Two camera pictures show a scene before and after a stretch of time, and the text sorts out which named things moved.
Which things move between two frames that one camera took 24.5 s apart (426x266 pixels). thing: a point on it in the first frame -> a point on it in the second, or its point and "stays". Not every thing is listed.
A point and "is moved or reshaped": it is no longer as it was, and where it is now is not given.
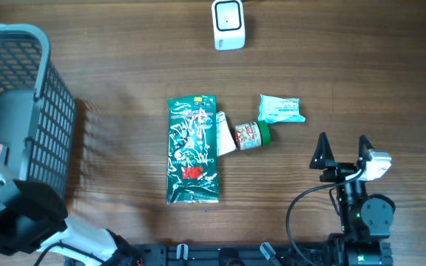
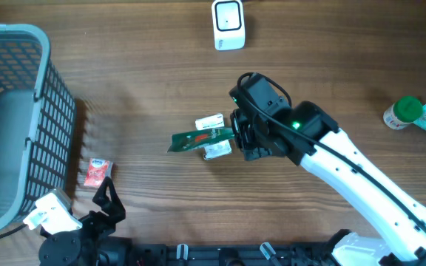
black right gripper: x=338 y=170 -> x=250 y=153
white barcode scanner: x=228 y=27 stays
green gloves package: x=191 y=150 is moved or reshaped
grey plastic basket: x=24 y=103 stays
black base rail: x=322 y=254 stays
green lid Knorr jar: x=252 y=135 is moved or reshaped
